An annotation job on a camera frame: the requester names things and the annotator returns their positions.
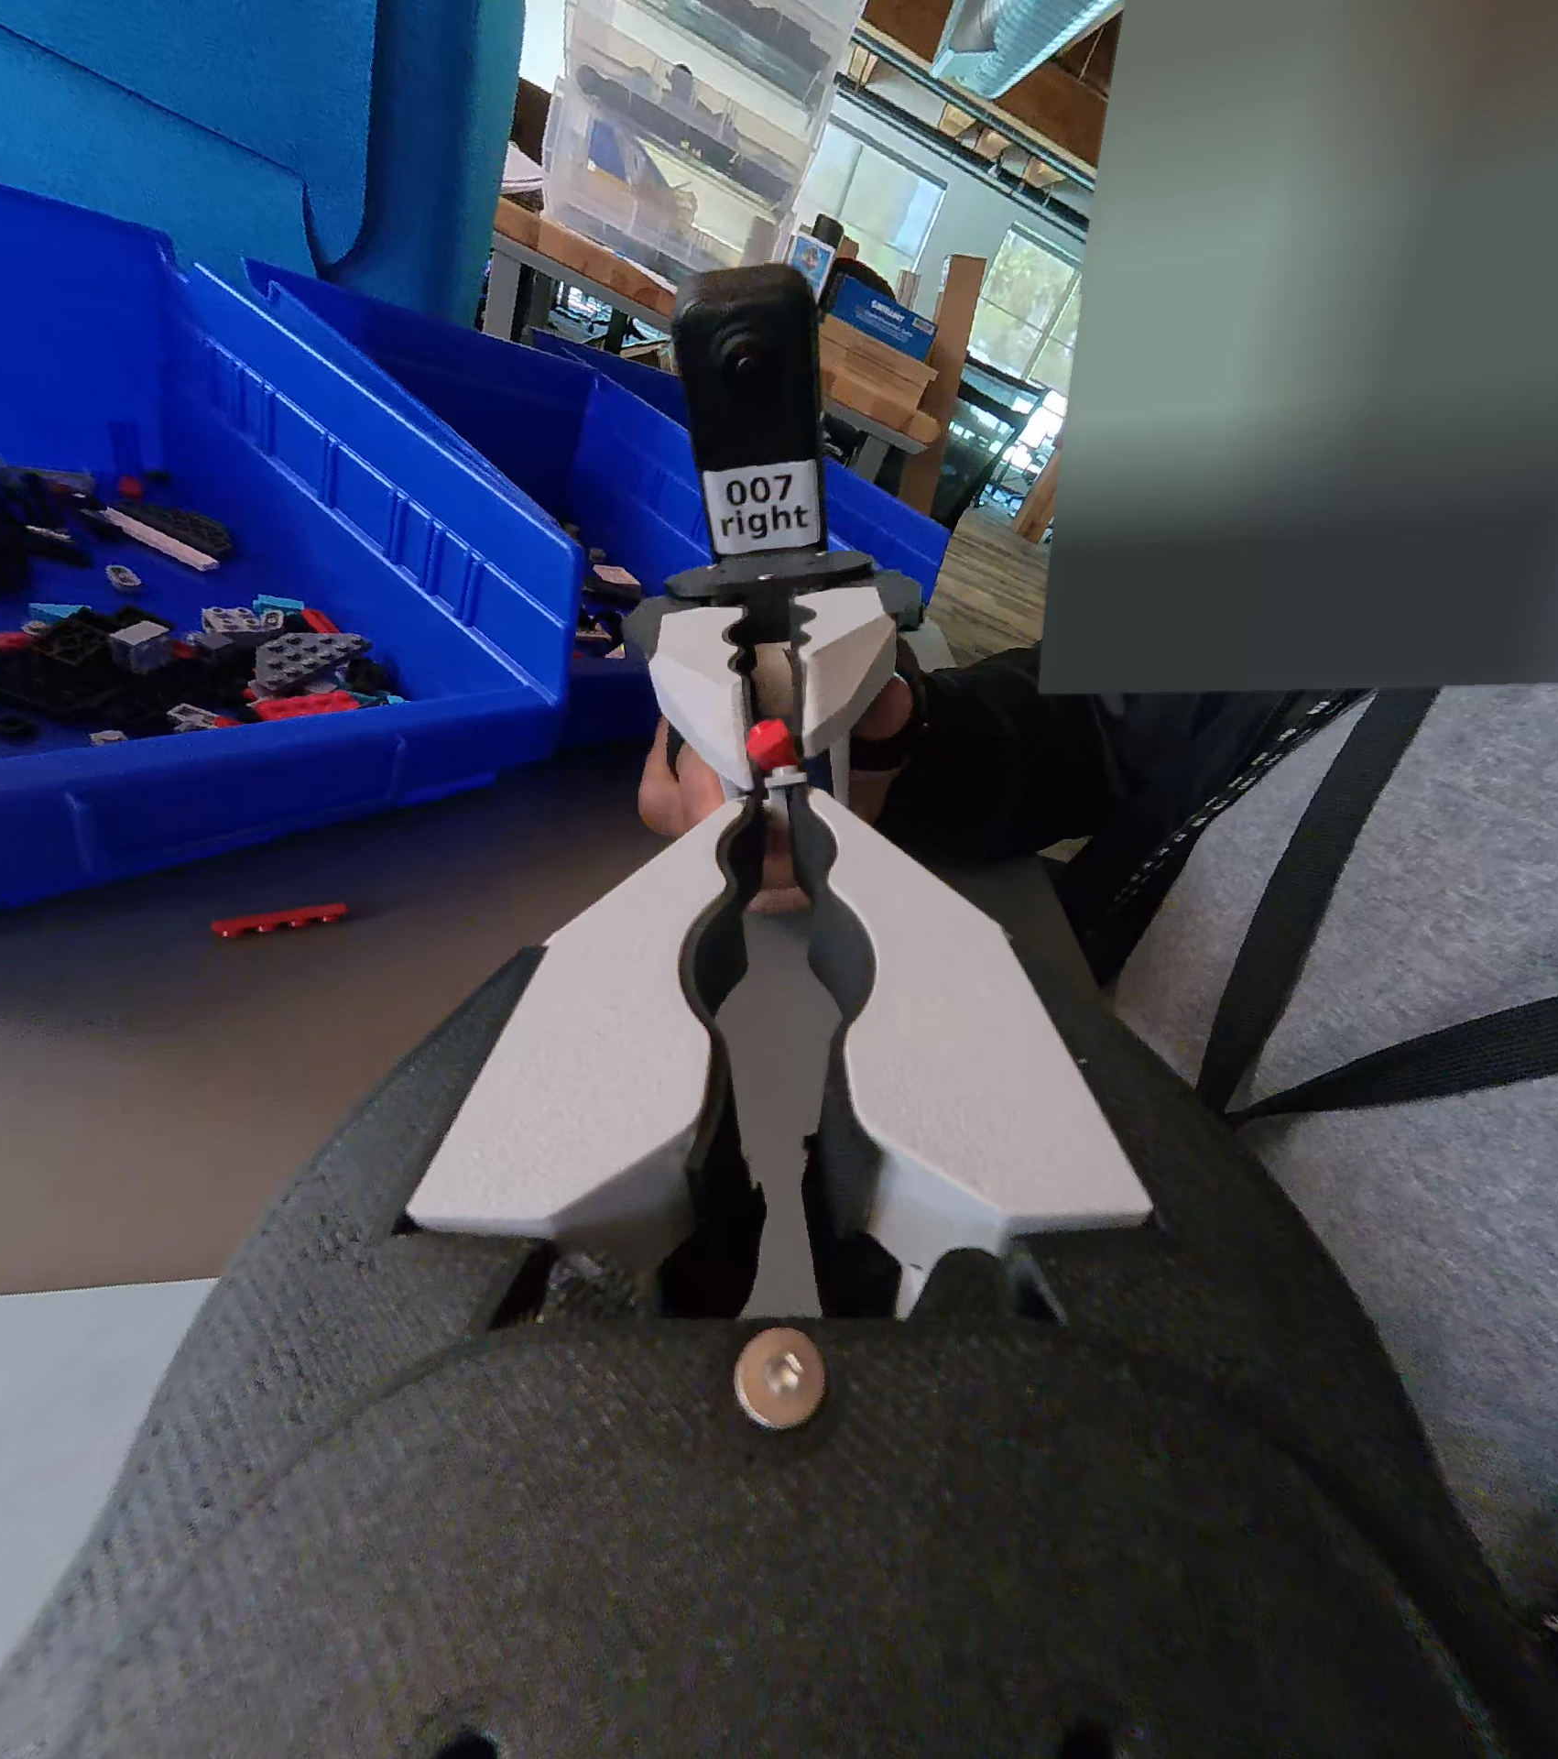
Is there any person's right forearm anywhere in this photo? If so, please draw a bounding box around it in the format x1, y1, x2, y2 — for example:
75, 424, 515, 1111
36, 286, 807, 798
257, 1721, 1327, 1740
879, 648, 1289, 869

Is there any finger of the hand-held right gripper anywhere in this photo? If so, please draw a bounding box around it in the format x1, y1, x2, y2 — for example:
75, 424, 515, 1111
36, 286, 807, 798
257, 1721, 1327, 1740
793, 613, 899, 761
648, 613, 759, 793

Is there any leaning wooden plank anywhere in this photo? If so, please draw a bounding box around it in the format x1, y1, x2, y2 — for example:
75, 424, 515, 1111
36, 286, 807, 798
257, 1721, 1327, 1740
895, 253, 988, 516

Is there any wooden table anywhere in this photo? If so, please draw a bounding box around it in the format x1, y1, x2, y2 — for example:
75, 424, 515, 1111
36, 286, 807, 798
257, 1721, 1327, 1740
490, 191, 947, 456

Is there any grey desk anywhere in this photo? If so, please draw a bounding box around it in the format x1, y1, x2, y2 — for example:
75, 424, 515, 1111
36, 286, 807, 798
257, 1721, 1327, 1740
0, 626, 1094, 1306

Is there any stack of clear plastic bins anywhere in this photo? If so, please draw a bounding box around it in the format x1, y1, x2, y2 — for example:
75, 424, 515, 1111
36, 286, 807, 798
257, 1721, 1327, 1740
541, 0, 870, 278

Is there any large pile of toy bricks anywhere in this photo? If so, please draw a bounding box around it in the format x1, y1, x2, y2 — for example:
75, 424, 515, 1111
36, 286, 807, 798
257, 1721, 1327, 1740
0, 452, 410, 751

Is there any silver ventilation duct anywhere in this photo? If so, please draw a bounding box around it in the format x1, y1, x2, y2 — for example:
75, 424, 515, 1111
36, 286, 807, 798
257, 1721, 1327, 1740
930, 0, 1124, 86

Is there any blue cardboard box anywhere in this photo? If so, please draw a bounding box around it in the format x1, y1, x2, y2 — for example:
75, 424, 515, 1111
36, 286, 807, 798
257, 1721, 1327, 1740
822, 262, 942, 363

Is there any person's upper body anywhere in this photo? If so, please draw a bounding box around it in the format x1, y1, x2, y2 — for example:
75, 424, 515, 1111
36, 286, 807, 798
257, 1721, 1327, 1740
1045, 685, 1558, 1650

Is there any blue felt bag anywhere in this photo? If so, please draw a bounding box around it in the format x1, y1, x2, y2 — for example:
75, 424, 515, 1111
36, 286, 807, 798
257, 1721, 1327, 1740
0, 0, 527, 324

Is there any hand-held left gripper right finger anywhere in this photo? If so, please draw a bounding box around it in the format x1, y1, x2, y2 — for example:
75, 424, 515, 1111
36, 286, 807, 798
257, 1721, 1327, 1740
795, 793, 1154, 1318

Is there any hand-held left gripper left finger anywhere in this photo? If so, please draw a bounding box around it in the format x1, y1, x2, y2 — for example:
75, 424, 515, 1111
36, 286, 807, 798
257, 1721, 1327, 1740
403, 801, 765, 1318

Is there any person's right hand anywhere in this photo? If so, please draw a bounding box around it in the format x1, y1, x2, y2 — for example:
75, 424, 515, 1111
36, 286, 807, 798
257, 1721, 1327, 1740
636, 685, 918, 922

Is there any pale instruction booklet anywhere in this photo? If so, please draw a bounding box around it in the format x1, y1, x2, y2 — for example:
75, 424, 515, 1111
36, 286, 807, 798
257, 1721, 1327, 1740
0, 1278, 220, 1759

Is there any flat brown cardboard box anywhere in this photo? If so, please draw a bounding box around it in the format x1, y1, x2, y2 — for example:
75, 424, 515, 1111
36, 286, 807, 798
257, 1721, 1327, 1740
817, 322, 938, 415

